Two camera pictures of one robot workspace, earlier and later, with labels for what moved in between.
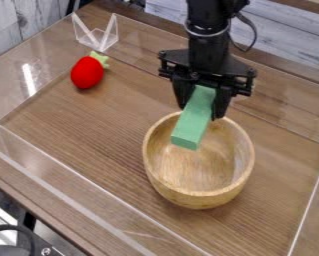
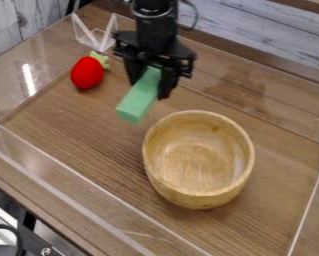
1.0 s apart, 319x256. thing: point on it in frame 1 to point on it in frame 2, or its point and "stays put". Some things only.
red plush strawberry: [88, 70] stays put
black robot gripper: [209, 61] to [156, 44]
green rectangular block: [196, 118] to [141, 98]
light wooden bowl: [204, 178] stays put
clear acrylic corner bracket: [97, 38] stays put
